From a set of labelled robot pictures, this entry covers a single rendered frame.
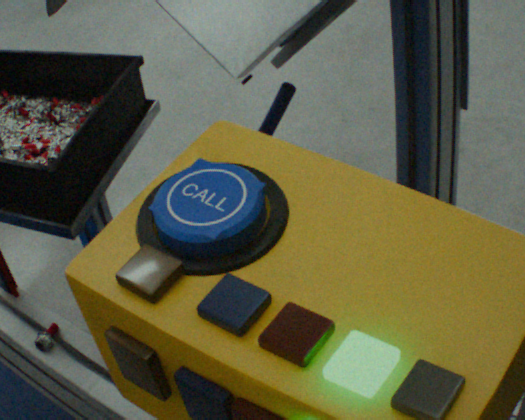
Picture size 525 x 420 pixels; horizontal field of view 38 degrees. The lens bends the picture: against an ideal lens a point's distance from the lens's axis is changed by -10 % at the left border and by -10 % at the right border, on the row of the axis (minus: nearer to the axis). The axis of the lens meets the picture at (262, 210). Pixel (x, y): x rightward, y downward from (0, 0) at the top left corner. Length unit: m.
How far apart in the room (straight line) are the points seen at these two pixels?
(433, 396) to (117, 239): 0.13
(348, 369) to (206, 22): 0.42
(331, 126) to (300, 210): 1.74
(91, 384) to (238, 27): 0.29
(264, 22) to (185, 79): 1.66
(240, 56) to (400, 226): 0.35
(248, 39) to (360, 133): 1.41
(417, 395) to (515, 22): 2.32
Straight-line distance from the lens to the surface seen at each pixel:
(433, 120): 0.85
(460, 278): 0.27
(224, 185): 0.29
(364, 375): 0.24
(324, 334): 0.25
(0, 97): 0.86
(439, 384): 0.24
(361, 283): 0.27
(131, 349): 0.28
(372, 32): 2.40
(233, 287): 0.26
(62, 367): 0.54
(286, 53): 0.77
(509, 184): 1.90
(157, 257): 0.28
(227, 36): 0.62
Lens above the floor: 1.28
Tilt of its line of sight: 44 degrees down
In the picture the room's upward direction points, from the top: 9 degrees counter-clockwise
